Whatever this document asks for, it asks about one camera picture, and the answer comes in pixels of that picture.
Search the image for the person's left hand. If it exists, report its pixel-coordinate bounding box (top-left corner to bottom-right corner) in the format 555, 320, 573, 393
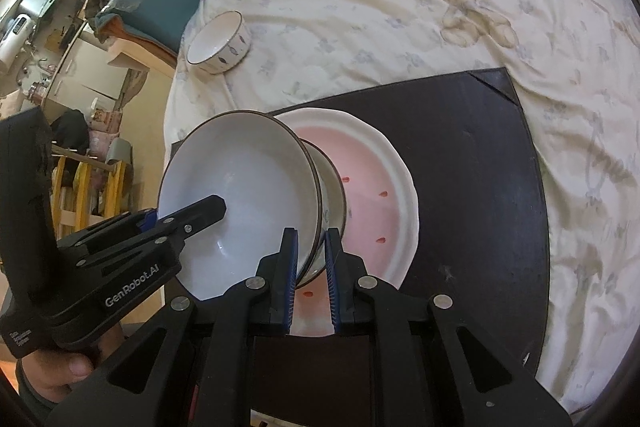
21, 324, 126, 405

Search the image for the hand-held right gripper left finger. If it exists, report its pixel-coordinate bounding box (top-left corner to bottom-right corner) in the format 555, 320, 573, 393
45, 227, 301, 427

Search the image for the yellow wooden rack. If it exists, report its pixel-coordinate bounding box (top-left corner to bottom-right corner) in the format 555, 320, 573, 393
50, 147, 127, 239

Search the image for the black mat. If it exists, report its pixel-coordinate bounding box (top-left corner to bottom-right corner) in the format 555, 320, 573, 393
165, 67, 551, 427

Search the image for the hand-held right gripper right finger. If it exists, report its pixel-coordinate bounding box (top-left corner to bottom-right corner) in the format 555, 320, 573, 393
322, 227, 573, 427

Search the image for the black cloth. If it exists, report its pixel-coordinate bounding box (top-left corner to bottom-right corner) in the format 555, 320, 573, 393
50, 109, 92, 148

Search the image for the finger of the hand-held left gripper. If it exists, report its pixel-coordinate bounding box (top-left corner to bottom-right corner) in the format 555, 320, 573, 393
75, 195, 227, 260
56, 208, 157, 253

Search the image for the white kitchen appliance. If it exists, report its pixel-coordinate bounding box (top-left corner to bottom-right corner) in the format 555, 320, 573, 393
0, 13, 37, 74

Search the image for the white cabinet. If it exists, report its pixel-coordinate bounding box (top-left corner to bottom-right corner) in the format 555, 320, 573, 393
47, 32, 151, 114

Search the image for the pink strawberry-print plate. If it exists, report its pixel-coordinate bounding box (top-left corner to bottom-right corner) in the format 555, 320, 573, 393
272, 107, 420, 338

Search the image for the large white bowl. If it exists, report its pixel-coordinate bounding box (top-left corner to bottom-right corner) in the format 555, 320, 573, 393
156, 109, 323, 303

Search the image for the small white bowl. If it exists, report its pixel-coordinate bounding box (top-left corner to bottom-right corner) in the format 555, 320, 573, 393
186, 11, 252, 75
297, 139, 348, 288

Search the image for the white printed bedsheet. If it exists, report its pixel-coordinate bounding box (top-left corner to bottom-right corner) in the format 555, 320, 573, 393
165, 0, 640, 418

